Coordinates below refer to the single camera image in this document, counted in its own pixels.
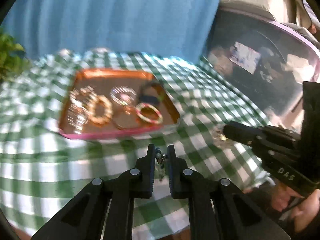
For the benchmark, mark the person's right hand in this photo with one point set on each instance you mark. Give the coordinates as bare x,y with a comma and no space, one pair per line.
303,210

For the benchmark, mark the pearl safety pin brooch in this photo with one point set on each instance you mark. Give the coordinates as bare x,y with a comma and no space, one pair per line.
77,114

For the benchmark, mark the green white checkered tablecloth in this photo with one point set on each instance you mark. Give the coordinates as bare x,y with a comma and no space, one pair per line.
41,170

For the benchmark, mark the green plant in red pot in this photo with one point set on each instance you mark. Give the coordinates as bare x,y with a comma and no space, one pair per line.
13,59

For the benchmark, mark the small dark bead earring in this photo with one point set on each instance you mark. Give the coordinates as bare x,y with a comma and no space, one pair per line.
160,163

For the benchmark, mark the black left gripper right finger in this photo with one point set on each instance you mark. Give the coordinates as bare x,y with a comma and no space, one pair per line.
176,166

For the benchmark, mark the blue curtain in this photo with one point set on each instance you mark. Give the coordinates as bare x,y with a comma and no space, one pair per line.
162,27

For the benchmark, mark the orange tray with pink rim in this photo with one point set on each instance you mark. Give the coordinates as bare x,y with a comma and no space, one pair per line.
113,111

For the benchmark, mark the dark cluttered furniture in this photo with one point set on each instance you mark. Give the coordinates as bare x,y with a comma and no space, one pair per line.
267,49

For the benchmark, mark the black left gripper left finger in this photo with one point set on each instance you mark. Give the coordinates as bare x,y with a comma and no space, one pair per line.
146,166

